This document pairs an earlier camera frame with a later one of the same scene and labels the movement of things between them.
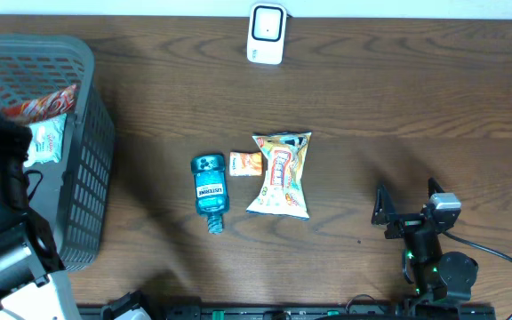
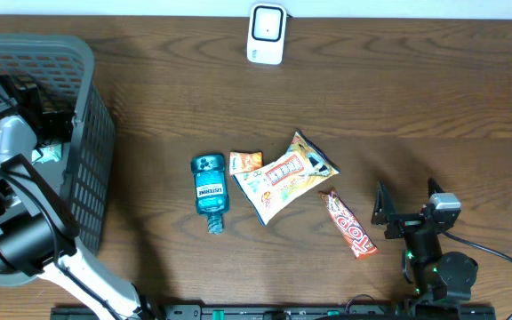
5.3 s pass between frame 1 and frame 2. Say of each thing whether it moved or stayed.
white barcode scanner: stayed
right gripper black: stayed
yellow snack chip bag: moved
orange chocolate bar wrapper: moved
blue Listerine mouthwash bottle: stayed
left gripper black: moved
